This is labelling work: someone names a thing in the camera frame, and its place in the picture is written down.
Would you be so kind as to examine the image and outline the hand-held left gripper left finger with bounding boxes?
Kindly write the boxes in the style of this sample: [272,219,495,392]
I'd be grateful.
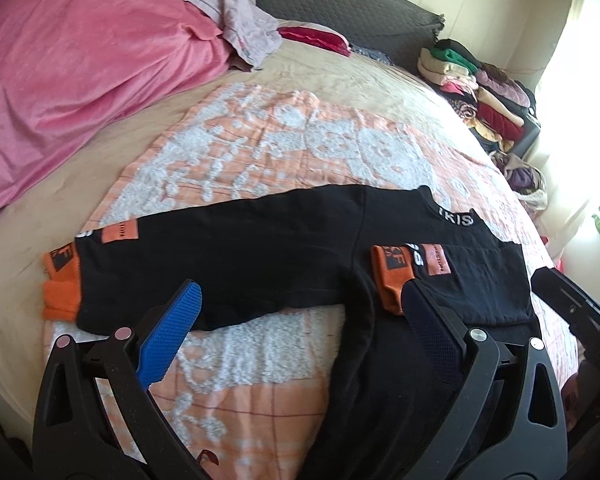
[32,279,217,480]

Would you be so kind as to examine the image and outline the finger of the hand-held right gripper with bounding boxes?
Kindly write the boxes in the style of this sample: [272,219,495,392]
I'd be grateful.
[531,266,600,332]

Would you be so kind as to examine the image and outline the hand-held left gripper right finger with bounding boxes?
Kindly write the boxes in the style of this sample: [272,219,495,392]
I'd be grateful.
[401,278,569,480]

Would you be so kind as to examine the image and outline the black sweater with orange cuffs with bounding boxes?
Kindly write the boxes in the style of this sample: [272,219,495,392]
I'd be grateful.
[41,185,542,480]

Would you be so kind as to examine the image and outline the white plastic bag of clothes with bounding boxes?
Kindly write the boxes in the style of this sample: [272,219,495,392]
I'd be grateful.
[500,152,549,217]

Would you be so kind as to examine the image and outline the stack of folded clothes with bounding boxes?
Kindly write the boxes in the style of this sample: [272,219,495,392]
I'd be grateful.
[417,37,539,154]

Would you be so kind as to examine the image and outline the cream curtain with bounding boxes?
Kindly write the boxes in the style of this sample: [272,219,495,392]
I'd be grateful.
[529,0,600,243]

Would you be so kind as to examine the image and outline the orange checked blanket white pattern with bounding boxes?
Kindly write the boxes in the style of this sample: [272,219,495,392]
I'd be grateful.
[44,82,583,480]

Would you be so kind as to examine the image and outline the beige bed sheet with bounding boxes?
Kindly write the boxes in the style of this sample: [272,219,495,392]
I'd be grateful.
[0,17,486,406]

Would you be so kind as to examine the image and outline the pink blanket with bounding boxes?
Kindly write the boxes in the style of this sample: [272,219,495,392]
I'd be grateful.
[0,0,232,232]

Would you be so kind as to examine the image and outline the dark patterned cloth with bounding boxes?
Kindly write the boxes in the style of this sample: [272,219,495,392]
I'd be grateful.
[350,45,394,66]

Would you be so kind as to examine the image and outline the lilac garment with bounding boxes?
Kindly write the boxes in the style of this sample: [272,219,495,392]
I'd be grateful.
[174,0,284,72]

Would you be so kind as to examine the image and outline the red cloth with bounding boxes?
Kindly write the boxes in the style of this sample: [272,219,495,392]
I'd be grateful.
[278,25,351,56]

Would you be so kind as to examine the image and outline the grey quilted headboard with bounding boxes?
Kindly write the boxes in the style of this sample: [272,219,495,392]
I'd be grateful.
[180,0,447,69]

